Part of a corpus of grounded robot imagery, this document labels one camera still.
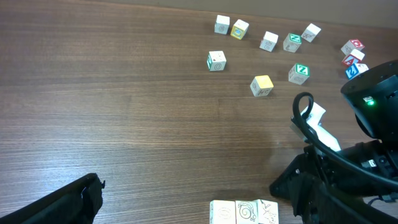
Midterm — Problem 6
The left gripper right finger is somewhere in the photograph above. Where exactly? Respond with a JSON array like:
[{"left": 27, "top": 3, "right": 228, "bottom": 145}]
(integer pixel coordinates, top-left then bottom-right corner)
[{"left": 287, "top": 174, "right": 397, "bottom": 224}]

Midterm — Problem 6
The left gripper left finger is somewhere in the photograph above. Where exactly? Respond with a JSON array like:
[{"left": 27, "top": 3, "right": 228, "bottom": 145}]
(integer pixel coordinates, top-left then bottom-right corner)
[{"left": 1, "top": 173, "right": 105, "bottom": 224}]

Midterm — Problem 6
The yellow top block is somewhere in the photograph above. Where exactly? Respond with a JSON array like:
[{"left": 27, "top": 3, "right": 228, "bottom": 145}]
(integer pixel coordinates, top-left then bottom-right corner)
[{"left": 250, "top": 75, "right": 274, "bottom": 97}]

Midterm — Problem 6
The plain white block top-left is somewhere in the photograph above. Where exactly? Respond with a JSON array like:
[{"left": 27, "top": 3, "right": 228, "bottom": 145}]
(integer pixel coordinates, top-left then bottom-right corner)
[{"left": 214, "top": 15, "right": 230, "bottom": 35}]

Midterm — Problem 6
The green Z block upper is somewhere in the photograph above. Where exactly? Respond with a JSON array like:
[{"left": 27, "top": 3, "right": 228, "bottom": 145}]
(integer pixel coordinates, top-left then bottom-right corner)
[{"left": 283, "top": 33, "right": 302, "bottom": 53}]

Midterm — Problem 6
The white block red drawing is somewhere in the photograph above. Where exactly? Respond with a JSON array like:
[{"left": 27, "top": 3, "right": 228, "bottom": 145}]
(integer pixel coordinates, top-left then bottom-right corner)
[{"left": 256, "top": 199, "right": 279, "bottom": 224}]

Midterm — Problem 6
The white block faint drawing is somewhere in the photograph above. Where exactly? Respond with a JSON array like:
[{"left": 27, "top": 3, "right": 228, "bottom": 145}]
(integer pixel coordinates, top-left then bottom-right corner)
[{"left": 235, "top": 200, "right": 258, "bottom": 224}]

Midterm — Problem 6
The green z block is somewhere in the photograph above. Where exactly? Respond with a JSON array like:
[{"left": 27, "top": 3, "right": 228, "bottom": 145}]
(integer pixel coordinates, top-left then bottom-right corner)
[
  {"left": 288, "top": 63, "right": 310, "bottom": 85},
  {"left": 283, "top": 33, "right": 302, "bottom": 53}
]

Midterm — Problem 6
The white block red letter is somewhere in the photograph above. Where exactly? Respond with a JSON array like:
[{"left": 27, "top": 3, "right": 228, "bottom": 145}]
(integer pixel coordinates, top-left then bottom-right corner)
[{"left": 210, "top": 200, "right": 236, "bottom": 224}]

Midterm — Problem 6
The white block blue edge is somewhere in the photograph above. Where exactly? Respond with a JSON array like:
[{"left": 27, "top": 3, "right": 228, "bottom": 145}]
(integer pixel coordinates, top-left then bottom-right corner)
[{"left": 345, "top": 63, "right": 369, "bottom": 80}]

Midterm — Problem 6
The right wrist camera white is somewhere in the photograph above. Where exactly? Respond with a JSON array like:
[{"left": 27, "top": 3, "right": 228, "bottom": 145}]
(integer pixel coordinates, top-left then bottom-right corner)
[{"left": 290, "top": 103, "right": 341, "bottom": 152}]

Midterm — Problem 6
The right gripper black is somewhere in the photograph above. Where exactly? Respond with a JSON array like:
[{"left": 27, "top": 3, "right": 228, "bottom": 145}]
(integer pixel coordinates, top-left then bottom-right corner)
[{"left": 269, "top": 139, "right": 398, "bottom": 200}]

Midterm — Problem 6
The right black cable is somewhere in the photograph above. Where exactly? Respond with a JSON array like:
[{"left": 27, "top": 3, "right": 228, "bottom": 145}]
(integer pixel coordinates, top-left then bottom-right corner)
[{"left": 291, "top": 91, "right": 398, "bottom": 191}]

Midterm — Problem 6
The white block blue side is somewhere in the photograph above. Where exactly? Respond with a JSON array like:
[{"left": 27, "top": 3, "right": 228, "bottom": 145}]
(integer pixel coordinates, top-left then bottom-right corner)
[{"left": 259, "top": 31, "right": 279, "bottom": 52}]

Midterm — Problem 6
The white block dotted left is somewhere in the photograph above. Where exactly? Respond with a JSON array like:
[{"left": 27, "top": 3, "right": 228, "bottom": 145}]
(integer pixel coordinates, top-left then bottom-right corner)
[{"left": 206, "top": 50, "right": 226, "bottom": 72}]

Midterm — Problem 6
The white block red edge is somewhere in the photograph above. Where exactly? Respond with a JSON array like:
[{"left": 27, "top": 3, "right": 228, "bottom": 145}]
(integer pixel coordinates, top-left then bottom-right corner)
[{"left": 341, "top": 49, "right": 365, "bottom": 67}]

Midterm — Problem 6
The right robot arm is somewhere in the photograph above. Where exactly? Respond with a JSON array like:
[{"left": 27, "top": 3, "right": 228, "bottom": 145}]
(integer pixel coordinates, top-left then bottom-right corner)
[{"left": 269, "top": 60, "right": 397, "bottom": 199}]

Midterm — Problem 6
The white block yellow side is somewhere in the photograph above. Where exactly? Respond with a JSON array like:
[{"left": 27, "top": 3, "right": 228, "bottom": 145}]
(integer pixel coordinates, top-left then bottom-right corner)
[{"left": 230, "top": 19, "right": 249, "bottom": 40}]

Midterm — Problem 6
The green Z block lower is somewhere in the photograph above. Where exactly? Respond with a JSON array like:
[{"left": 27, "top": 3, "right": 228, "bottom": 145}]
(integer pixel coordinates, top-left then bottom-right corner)
[{"left": 288, "top": 63, "right": 310, "bottom": 85}]

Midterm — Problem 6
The plain white block top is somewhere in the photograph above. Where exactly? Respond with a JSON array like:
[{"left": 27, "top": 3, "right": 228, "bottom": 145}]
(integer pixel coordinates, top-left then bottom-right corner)
[{"left": 301, "top": 23, "right": 322, "bottom": 43}]

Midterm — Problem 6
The red O block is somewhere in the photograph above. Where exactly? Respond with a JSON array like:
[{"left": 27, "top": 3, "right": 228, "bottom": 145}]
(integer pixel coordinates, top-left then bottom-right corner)
[{"left": 341, "top": 39, "right": 365, "bottom": 55}]

